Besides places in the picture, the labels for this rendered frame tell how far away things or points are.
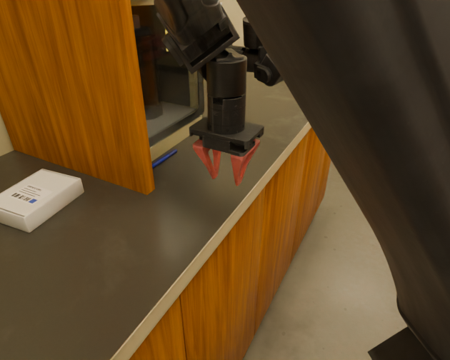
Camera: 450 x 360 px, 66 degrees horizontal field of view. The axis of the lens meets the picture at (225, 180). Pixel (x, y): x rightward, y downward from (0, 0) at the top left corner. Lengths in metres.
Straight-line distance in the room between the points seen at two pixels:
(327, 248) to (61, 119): 1.62
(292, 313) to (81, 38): 1.45
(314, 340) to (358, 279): 0.46
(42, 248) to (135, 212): 0.19
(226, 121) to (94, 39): 0.35
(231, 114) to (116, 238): 0.36
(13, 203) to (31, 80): 0.30
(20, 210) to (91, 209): 0.13
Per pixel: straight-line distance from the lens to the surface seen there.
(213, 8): 0.42
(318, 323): 1.77
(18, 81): 1.01
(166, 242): 0.69
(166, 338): 0.76
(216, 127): 0.51
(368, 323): 1.83
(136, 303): 0.60
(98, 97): 0.80
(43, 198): 0.83
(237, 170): 0.54
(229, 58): 0.49
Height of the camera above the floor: 1.40
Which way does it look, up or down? 32 degrees down
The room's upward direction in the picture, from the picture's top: straight up
